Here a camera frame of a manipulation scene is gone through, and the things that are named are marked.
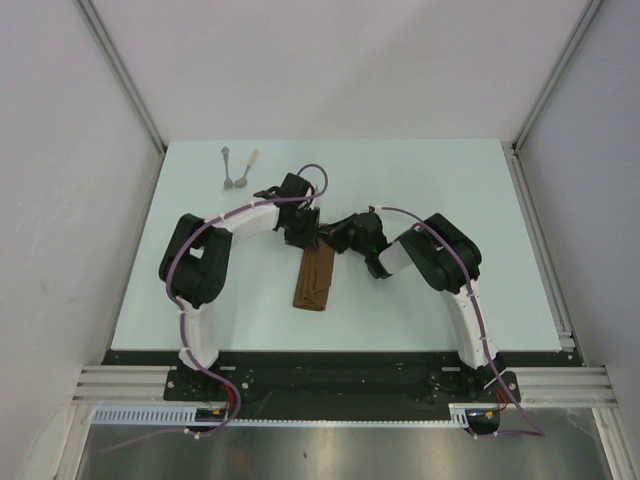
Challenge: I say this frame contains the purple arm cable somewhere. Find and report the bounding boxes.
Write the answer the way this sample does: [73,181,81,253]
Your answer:
[97,163,330,454]
[368,204,546,439]

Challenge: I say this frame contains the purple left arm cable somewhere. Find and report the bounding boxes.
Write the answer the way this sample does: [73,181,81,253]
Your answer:
[97,163,330,454]

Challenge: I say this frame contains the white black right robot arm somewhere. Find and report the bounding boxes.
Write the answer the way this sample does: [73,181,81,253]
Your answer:
[319,211,517,401]

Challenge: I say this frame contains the brown cloth napkin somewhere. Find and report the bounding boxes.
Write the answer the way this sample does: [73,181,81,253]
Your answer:
[293,240,335,312]

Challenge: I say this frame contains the white slotted cable duct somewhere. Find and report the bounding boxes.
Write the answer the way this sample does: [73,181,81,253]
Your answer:
[92,402,474,427]

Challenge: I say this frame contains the aluminium corner post left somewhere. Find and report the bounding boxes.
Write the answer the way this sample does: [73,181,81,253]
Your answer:
[73,0,168,157]

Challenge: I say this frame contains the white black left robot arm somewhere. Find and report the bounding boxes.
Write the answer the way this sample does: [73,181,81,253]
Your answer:
[159,173,327,400]

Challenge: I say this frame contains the aluminium corner post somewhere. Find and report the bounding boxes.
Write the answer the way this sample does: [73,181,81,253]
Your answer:
[510,0,609,155]
[73,0,168,157]

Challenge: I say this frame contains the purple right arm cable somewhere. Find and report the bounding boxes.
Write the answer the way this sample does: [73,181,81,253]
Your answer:
[368,204,546,439]

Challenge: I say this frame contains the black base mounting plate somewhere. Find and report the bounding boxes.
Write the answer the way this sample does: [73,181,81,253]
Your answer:
[102,350,583,435]

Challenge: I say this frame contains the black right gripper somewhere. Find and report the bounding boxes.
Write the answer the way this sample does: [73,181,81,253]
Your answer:
[317,215,370,257]

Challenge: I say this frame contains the aluminium corner post right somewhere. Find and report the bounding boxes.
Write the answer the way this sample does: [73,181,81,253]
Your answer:
[510,0,609,155]

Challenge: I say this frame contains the aluminium front rail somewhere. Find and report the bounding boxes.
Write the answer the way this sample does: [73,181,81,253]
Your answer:
[73,366,618,408]

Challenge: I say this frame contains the spoon with wooden handle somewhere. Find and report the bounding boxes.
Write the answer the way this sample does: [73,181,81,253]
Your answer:
[234,149,260,188]

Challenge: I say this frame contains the metal fork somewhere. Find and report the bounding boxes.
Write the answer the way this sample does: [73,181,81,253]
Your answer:
[221,146,234,190]

